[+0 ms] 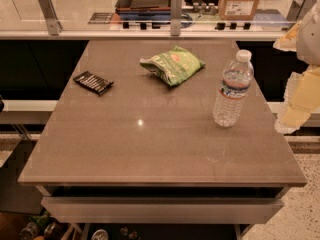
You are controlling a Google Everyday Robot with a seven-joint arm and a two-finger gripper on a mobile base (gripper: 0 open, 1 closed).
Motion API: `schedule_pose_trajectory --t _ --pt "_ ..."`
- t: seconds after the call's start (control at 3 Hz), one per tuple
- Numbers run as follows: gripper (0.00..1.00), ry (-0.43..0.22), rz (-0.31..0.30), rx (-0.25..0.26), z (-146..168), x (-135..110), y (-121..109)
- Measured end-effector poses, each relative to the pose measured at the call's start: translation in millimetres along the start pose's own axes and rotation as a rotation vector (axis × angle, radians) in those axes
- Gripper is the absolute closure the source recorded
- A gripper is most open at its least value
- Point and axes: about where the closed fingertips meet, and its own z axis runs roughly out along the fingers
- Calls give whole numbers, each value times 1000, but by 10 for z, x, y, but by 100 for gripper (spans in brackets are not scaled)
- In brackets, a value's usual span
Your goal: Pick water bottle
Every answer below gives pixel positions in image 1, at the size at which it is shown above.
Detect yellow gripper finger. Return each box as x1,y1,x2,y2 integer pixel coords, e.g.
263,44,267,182
273,21,301,52
275,65,320,134

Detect left metal glass bracket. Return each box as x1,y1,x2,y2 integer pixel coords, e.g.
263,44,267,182
38,0,62,36

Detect clear plastic water bottle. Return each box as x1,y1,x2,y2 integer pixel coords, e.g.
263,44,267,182
213,49,254,128

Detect green snack bag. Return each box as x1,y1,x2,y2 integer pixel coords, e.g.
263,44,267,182
140,46,206,87

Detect cans under table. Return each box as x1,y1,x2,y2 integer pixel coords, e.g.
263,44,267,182
19,211,64,240

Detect black drill bit case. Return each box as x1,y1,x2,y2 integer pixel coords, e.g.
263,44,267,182
73,71,114,96

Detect grey table drawer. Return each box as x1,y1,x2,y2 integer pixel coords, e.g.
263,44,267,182
42,197,283,224

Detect metal glass bracket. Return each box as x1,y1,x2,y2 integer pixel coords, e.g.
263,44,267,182
170,0,182,36
38,0,62,36
282,0,318,31

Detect right metal glass bracket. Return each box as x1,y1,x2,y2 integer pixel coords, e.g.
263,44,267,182
282,0,318,31

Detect glass railing panel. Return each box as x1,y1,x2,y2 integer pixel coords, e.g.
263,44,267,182
0,0,318,39

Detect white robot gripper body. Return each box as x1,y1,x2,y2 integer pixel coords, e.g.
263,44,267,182
296,0,320,65

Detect brown cardboard box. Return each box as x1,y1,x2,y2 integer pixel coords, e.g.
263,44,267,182
218,0,259,20

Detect middle metal glass bracket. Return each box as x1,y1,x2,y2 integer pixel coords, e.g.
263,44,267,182
170,0,182,36

